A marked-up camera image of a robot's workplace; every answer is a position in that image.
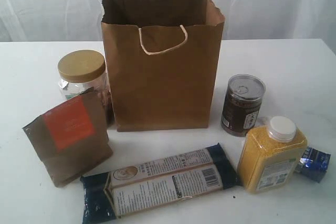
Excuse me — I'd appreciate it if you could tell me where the clear jar gold lid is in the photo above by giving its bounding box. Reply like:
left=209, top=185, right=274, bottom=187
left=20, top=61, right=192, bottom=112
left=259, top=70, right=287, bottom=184
left=57, top=50, right=114, bottom=126

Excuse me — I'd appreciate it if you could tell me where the brown paper bag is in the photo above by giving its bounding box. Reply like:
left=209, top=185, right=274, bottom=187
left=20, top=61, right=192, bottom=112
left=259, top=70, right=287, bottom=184
left=101, top=0, right=225, bottom=132

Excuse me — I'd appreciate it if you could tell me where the brown pouch orange label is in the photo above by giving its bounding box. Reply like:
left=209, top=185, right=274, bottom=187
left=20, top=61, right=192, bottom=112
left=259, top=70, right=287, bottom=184
left=23, top=91, right=113, bottom=187

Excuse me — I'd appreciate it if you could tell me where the small blue white packet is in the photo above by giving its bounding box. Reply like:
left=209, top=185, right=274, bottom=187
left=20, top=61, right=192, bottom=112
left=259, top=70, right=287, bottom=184
left=295, top=146, right=331, bottom=183

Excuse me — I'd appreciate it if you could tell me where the yellow millet bottle white cap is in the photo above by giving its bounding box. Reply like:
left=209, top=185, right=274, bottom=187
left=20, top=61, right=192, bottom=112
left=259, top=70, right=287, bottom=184
left=237, top=116, right=308, bottom=194

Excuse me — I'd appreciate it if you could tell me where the dark can pull-tab lid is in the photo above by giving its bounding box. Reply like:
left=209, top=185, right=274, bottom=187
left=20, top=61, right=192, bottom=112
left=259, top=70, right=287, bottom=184
left=220, top=74, right=266, bottom=137

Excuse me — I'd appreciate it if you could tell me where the long dark noodle package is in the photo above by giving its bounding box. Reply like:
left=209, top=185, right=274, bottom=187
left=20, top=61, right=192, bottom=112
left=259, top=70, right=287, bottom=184
left=80, top=144, right=242, bottom=223

